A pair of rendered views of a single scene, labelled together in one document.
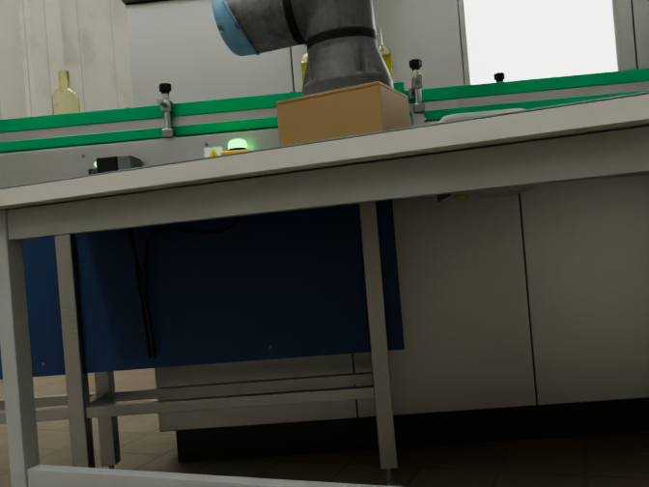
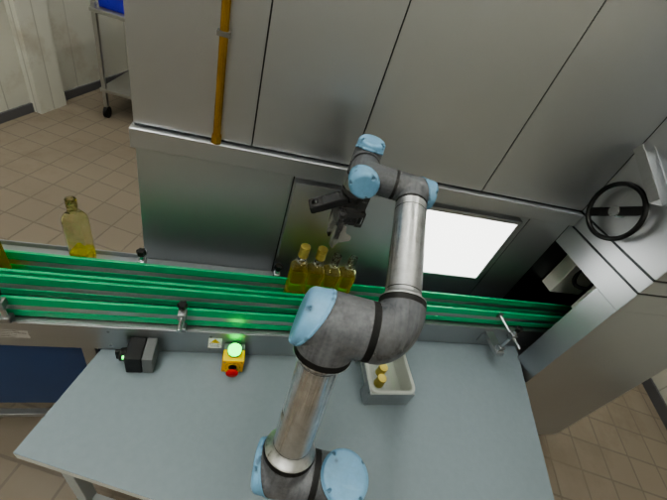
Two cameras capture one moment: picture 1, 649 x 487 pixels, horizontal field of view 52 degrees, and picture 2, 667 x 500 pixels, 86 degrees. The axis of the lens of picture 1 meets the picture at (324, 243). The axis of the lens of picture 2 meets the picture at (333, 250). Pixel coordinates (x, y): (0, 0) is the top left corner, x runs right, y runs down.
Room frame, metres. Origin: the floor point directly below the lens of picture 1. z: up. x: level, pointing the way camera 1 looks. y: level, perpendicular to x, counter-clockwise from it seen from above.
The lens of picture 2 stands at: (0.86, 0.27, 1.91)
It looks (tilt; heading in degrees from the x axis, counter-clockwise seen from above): 39 degrees down; 336
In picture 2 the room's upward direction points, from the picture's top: 21 degrees clockwise
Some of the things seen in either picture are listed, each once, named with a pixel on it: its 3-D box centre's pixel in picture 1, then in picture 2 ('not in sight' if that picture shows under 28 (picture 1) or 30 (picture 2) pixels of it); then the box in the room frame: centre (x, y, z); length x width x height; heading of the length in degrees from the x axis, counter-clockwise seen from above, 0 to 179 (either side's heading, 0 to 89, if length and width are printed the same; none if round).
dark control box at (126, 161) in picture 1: (120, 176); (141, 355); (1.54, 0.46, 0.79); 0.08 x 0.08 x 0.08; 87
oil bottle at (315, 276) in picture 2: not in sight; (311, 284); (1.71, -0.07, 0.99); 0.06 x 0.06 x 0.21; 88
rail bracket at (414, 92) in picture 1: (416, 88); not in sight; (1.57, -0.25, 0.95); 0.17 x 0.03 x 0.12; 177
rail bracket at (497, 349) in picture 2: not in sight; (500, 338); (1.54, -0.89, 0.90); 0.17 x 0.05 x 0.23; 177
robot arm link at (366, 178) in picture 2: not in sight; (370, 178); (1.60, -0.08, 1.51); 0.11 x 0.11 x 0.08; 73
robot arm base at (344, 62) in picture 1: (345, 68); not in sight; (1.08, -0.06, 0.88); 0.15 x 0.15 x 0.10
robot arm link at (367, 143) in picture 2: not in sight; (366, 158); (1.70, -0.09, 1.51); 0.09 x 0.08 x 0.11; 163
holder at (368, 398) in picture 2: not in sight; (380, 364); (1.50, -0.36, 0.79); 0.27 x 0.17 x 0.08; 177
